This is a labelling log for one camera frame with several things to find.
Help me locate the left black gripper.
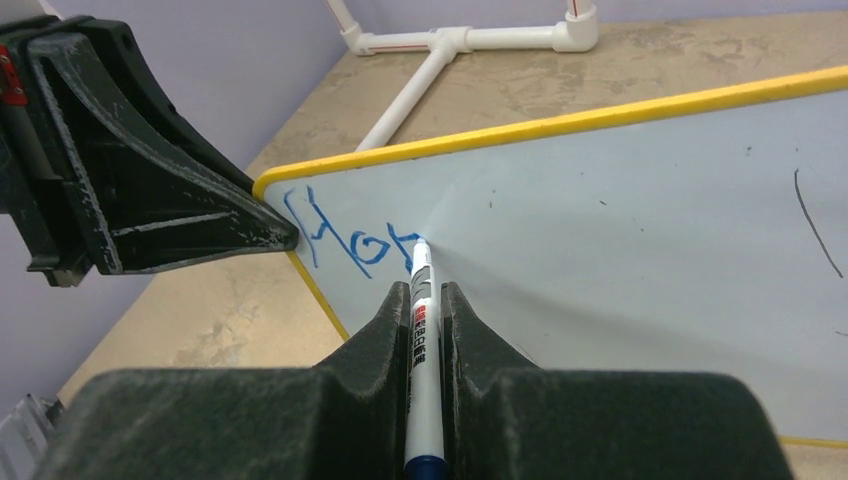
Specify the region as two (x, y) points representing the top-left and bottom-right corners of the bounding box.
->
(1, 15), (299, 288)

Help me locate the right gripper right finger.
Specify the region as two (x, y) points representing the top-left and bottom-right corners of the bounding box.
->
(441, 282), (539, 479)

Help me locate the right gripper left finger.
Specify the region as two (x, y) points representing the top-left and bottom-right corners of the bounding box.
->
(311, 281), (411, 479)

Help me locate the blue white marker pen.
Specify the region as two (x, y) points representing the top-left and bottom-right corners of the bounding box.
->
(403, 239), (448, 479)

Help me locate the yellow framed whiteboard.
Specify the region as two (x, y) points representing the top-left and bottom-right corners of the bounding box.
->
(253, 66), (847, 441)

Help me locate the aluminium rail frame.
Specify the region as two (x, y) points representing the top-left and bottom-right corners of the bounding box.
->
(1, 394), (64, 479)

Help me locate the white PVC pipe frame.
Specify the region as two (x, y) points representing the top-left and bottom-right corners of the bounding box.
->
(326, 0), (599, 151)

